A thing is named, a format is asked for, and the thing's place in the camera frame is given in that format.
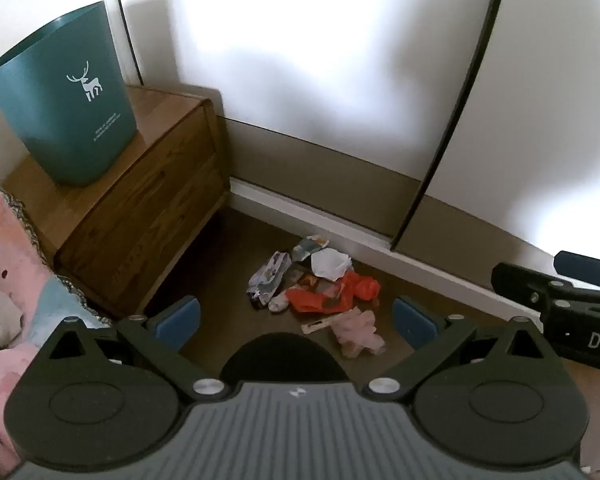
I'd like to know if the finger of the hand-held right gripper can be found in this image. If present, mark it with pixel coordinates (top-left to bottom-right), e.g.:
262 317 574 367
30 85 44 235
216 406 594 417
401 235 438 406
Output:
491 262 577 312
553 251 600 291

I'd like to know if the white wardrobe frame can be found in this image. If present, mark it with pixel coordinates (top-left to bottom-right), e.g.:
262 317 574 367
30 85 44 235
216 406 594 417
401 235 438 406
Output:
92 0 143 86

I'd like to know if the white paper strip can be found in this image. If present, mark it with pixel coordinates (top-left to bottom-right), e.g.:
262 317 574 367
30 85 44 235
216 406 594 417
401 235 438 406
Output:
301 316 342 335

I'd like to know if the white paper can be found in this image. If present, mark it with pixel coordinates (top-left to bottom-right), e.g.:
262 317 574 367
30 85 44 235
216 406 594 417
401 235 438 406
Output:
310 249 353 282

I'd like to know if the wooden nightstand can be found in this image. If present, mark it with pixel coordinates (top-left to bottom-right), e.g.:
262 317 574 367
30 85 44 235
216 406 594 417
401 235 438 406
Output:
2 85 231 318

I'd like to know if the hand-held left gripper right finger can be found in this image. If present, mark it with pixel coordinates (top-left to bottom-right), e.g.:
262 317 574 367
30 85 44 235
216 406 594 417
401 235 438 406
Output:
365 295 547 402

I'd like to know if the white sliding wardrobe door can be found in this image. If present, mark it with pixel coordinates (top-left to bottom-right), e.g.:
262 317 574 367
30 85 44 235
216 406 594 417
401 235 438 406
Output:
394 0 600 281
112 0 511 251

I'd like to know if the orange plastic bag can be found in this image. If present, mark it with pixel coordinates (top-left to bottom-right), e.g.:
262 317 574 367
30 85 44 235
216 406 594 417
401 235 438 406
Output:
285 271 382 313

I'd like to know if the grey orange printed wrapper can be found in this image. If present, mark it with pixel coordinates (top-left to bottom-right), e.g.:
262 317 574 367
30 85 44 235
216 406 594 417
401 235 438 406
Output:
291 235 330 263

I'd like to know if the pink printed blanket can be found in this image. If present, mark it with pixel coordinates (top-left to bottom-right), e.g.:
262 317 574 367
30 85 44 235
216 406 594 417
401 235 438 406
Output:
0 187 113 480

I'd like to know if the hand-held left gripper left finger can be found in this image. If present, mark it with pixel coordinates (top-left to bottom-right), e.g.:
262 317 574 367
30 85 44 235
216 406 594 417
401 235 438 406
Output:
47 295 228 402

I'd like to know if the crumpled pink tissue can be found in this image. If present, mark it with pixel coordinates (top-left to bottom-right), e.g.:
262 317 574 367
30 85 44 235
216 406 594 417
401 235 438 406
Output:
330 308 387 359

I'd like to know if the teal bin with deer print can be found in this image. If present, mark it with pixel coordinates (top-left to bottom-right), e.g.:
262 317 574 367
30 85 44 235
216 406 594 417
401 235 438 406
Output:
0 1 138 188

